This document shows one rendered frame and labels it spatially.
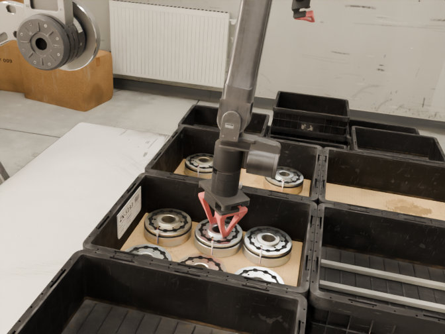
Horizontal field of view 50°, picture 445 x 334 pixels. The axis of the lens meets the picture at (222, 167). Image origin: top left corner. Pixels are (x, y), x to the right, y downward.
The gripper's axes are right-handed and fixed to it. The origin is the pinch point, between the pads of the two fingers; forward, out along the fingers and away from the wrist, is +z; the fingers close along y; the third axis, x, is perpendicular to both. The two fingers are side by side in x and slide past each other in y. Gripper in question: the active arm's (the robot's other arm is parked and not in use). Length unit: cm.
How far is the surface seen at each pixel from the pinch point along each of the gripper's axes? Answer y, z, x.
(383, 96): 181, 60, -269
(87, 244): -1.9, -5.1, 28.7
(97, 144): 83, 19, 0
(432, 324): -42.5, -6.5, -12.6
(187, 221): 5.9, 1.3, 4.5
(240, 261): -7.5, 4.0, -1.1
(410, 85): 169, 48, -283
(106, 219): 4.8, -4.8, 22.9
